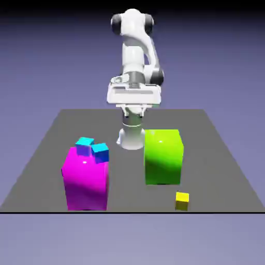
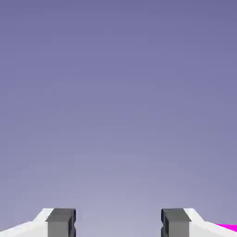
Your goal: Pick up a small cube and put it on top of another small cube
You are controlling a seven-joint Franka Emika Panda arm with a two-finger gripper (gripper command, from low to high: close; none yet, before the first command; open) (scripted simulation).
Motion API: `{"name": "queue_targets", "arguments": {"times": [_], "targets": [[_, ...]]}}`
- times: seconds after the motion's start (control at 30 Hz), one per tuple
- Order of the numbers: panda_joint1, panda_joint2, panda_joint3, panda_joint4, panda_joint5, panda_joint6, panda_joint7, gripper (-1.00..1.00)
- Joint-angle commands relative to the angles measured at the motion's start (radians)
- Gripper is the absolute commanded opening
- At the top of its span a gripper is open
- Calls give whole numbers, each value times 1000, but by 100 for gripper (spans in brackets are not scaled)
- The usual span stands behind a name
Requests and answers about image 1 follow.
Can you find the large magenta box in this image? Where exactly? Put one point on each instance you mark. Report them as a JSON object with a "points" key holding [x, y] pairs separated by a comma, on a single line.
{"points": [[85, 182]]}

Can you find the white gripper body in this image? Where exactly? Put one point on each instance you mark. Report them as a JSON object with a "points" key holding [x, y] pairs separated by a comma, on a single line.
{"points": [[133, 95]]}

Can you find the small yellow cube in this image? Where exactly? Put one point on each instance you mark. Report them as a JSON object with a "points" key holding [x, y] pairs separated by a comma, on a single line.
{"points": [[182, 200]]}

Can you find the large green box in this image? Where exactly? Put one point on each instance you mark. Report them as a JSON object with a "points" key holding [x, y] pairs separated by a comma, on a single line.
{"points": [[162, 157]]}

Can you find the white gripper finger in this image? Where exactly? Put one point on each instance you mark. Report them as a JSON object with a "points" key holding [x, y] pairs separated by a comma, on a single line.
{"points": [[142, 112], [125, 112]]}

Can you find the small cyan cube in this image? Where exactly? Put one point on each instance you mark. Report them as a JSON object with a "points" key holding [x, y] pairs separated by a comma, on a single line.
{"points": [[84, 146], [100, 152]]}

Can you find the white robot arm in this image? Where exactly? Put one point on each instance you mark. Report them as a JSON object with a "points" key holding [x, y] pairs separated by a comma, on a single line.
{"points": [[132, 41]]}

